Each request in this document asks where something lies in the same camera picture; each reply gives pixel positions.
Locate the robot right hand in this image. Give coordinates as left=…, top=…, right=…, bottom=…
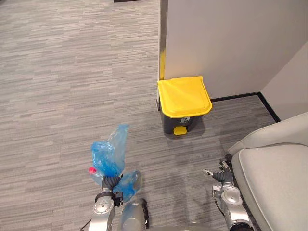
left=202, top=161, right=234, bottom=186

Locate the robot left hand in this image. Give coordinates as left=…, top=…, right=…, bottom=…
left=102, top=173, right=124, bottom=192

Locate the clear bottle with red cap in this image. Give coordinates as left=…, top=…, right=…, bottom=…
left=88, top=167, right=105, bottom=187

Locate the blue plastic rubbish bag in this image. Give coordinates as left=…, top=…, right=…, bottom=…
left=90, top=124, right=142, bottom=203

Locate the grey bin with yellow lid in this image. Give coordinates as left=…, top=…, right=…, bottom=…
left=157, top=76, right=213, bottom=136

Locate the silver robot leg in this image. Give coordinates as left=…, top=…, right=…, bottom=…
left=117, top=198, right=150, bottom=231

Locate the light grey sofa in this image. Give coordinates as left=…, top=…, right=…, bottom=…
left=227, top=112, right=308, bottom=231

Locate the metal wall corner trim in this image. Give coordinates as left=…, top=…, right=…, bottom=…
left=156, top=0, right=168, bottom=111

